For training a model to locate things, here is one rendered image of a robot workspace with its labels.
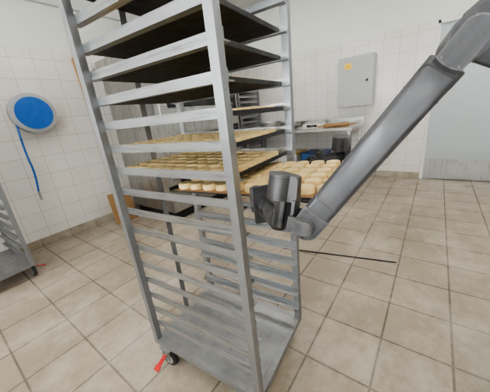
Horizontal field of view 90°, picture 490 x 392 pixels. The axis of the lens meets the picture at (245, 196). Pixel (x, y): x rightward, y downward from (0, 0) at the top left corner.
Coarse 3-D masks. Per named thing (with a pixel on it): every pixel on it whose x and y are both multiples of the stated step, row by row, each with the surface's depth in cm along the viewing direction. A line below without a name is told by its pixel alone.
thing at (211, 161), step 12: (168, 156) 120; (180, 156) 120; (192, 156) 112; (204, 156) 108; (216, 156) 105; (240, 156) 102; (252, 156) 99; (264, 156) 96; (156, 168) 94; (168, 168) 91; (180, 168) 88; (192, 168) 86; (204, 168) 84; (216, 168) 81; (240, 168) 81
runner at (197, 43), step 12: (204, 36) 62; (168, 48) 69; (180, 48) 67; (192, 48) 65; (204, 48) 65; (132, 60) 78; (144, 60) 75; (156, 60) 73; (168, 60) 74; (96, 72) 89; (108, 72) 86; (120, 72) 84
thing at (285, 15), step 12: (288, 0) 88; (288, 12) 89; (288, 24) 90; (288, 36) 91; (288, 48) 92; (288, 60) 94; (288, 72) 95; (288, 96) 98; (288, 120) 101; (288, 144) 104; (288, 156) 106; (300, 300) 131; (300, 312) 133
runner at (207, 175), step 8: (120, 168) 101; (128, 168) 98; (136, 168) 95; (144, 168) 93; (152, 176) 92; (160, 176) 89; (168, 176) 87; (176, 176) 85; (184, 176) 83; (192, 176) 81; (200, 176) 79; (208, 176) 77; (216, 176) 75; (224, 176) 74
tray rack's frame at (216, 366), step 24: (72, 24) 85; (72, 48) 87; (96, 120) 94; (120, 192) 105; (120, 216) 108; (144, 288) 119; (216, 312) 143; (240, 312) 141; (264, 312) 140; (288, 312) 138; (168, 336) 131; (264, 336) 125; (288, 336) 123; (168, 360) 129; (192, 360) 116; (216, 360) 115; (264, 360) 113; (240, 384) 104; (264, 384) 103
